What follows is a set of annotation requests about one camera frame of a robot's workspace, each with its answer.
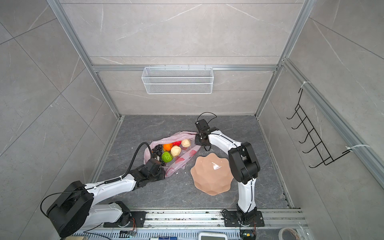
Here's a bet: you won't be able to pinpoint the beige fake fruit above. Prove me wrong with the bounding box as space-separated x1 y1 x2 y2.
181 139 191 148
170 146 182 158

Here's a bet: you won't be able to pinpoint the white wire mesh basket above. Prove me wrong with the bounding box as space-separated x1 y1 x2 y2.
142 66 214 95

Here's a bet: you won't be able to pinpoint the black wire hook rack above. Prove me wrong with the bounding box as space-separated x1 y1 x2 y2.
286 89 352 169

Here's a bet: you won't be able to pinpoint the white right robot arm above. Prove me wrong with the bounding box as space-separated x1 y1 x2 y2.
195 128 261 225

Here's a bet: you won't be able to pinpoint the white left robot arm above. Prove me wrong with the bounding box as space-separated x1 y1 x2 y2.
46 159 166 238

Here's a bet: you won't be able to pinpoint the green fake fruit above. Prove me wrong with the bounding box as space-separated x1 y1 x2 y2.
161 152 173 163

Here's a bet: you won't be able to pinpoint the red fake apple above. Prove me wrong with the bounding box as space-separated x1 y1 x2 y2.
172 141 182 147

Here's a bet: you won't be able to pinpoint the dark fake grapes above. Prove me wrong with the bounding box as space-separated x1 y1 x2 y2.
152 145 164 161

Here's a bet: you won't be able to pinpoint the pink scalloped plate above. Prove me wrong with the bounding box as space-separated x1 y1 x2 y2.
191 153 234 196

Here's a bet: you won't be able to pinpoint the pink plastic bag fruit print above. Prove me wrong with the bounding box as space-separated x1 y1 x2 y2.
150 131 200 178

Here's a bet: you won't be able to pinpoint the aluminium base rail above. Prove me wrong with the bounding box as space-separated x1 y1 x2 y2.
76 209 309 232

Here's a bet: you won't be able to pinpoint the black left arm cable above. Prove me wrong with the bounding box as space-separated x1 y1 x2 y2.
121 141 154 179

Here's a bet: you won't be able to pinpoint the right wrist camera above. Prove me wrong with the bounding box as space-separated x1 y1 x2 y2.
195 119 210 132

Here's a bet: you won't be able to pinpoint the white device at bottom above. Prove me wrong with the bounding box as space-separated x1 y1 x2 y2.
198 232 228 240

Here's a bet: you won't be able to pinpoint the orange fake fruit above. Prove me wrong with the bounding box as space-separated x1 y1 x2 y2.
163 143 173 152

